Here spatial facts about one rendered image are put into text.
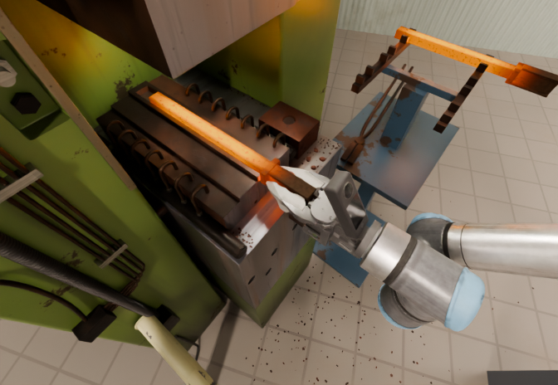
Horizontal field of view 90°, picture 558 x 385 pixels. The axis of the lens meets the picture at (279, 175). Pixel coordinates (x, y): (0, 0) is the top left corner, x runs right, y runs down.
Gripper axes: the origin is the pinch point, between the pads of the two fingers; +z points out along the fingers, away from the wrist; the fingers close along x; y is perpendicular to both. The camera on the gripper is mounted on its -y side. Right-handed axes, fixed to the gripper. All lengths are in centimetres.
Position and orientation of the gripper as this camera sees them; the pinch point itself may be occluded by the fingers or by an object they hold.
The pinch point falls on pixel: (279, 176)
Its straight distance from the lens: 52.9
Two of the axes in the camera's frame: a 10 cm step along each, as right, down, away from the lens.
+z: -7.9, -5.0, 3.6
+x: 6.2, -6.4, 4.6
